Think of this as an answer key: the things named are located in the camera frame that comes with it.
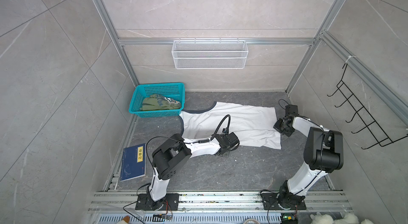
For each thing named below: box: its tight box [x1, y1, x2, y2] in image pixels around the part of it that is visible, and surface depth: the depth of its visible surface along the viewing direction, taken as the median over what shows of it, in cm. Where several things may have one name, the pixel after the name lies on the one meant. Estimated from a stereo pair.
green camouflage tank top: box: [139, 93, 182, 111], surface depth 106 cm
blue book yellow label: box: [120, 143, 147, 182], surface depth 85 cm
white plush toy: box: [310, 211, 375, 224], surface depth 65 cm
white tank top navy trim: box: [179, 101, 282, 150], surface depth 103 cm
